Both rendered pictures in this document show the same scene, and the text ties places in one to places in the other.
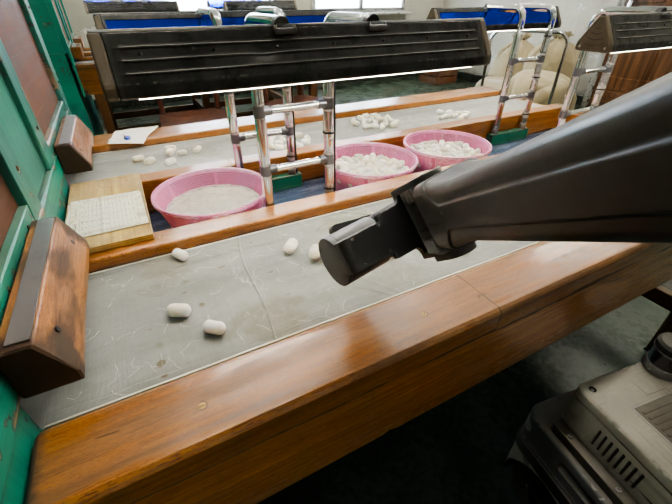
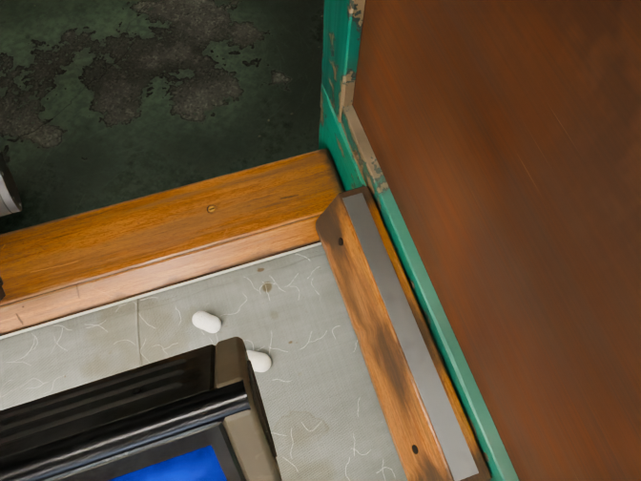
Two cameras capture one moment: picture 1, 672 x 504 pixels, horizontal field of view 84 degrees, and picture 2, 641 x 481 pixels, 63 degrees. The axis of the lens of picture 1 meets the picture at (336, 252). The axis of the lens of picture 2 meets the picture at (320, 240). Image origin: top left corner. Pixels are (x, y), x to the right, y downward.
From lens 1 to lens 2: 64 cm
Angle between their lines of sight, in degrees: 80
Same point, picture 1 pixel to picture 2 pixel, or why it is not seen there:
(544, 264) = not seen: outside the picture
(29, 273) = (402, 307)
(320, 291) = (53, 381)
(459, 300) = not seen: outside the picture
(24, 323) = (358, 219)
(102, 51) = (219, 366)
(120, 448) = (275, 184)
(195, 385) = (218, 230)
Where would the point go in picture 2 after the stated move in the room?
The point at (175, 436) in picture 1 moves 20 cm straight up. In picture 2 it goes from (232, 186) to (204, 73)
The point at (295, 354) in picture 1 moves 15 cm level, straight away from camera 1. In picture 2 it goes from (113, 250) to (91, 381)
